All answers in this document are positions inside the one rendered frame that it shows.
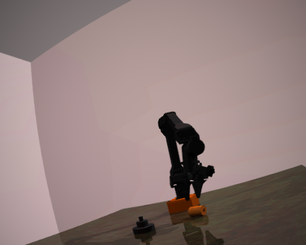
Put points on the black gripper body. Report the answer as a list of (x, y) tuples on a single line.
[(187, 175)]

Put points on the orange knob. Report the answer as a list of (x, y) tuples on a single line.
[(195, 211)]

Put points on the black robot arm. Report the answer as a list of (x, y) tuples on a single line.
[(174, 130)]

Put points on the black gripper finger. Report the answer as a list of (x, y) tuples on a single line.
[(185, 188), (197, 186)]

